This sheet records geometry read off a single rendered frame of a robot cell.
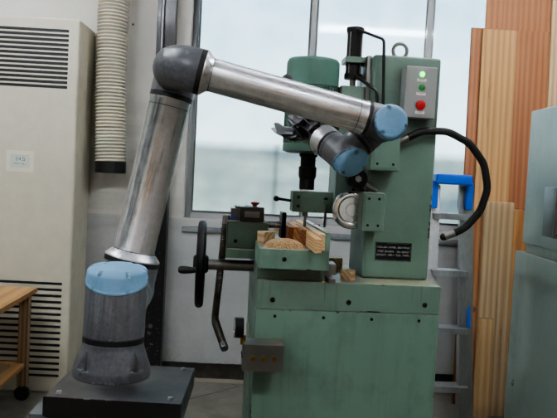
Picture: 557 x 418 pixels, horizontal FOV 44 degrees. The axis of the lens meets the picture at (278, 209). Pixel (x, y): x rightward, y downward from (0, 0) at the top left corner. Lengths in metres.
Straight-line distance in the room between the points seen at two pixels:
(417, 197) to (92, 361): 1.14
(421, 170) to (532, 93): 1.59
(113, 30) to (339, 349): 2.07
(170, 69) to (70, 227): 1.79
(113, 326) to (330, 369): 0.76
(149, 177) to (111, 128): 1.66
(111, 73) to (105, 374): 2.08
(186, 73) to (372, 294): 0.89
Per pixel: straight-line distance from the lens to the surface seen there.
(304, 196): 2.26
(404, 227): 2.25
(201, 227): 2.21
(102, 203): 3.69
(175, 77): 1.75
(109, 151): 3.49
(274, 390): 2.17
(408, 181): 2.25
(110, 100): 3.50
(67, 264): 3.45
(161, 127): 1.85
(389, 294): 2.15
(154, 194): 1.85
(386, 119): 1.77
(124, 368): 1.71
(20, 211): 3.49
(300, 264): 2.04
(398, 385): 2.23
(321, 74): 2.23
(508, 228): 3.51
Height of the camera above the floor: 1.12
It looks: 3 degrees down
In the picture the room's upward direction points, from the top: 3 degrees clockwise
